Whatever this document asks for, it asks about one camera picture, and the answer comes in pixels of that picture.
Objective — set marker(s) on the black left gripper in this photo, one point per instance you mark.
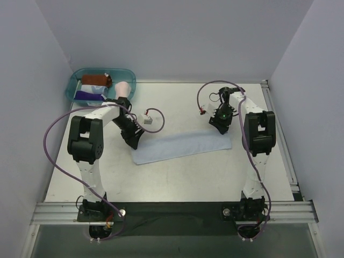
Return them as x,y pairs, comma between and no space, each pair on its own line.
131,131

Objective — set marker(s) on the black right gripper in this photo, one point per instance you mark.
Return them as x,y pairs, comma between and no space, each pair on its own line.
220,122

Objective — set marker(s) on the light blue towel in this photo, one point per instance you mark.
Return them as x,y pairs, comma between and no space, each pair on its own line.
180,145

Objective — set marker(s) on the pink striped towel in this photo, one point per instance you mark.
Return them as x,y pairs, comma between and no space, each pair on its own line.
122,89

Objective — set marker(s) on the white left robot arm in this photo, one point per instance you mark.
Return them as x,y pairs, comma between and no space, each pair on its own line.
86,145

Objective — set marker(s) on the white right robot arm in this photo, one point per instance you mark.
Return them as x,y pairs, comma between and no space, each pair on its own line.
258,138

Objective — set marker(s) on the white blue rolled towel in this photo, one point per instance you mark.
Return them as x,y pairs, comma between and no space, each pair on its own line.
94,89

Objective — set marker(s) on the purple rolled towel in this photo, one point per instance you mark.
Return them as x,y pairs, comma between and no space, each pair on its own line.
86,96

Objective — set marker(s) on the brown rolled towel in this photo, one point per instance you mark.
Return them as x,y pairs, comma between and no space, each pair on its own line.
97,80

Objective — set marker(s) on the teal plastic bin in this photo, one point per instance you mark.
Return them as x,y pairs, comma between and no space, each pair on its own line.
117,75

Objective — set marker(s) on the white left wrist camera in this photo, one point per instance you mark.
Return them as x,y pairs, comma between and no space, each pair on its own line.
145,119

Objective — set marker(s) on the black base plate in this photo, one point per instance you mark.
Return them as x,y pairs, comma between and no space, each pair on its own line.
182,219

